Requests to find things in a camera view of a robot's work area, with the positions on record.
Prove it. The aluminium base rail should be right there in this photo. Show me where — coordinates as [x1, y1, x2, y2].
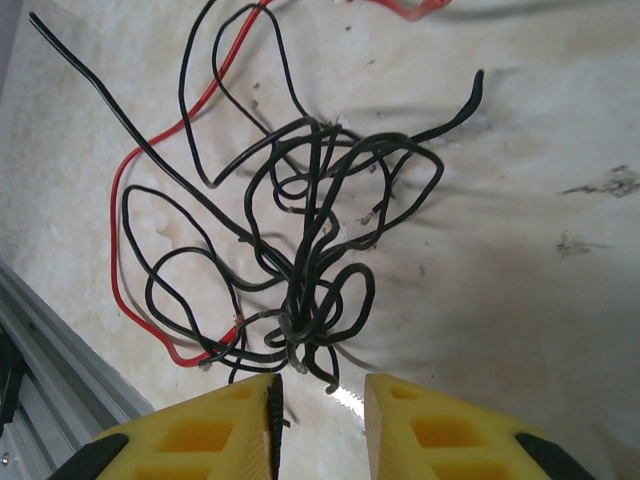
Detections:
[0, 259, 157, 480]

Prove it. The red cable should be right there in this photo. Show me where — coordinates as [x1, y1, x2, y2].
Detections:
[110, 0, 276, 369]
[344, 0, 454, 24]

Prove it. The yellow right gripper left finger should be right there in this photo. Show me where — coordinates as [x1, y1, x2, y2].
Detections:
[59, 372, 286, 480]

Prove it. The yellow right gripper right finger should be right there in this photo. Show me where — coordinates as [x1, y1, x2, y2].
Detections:
[362, 372, 599, 480]

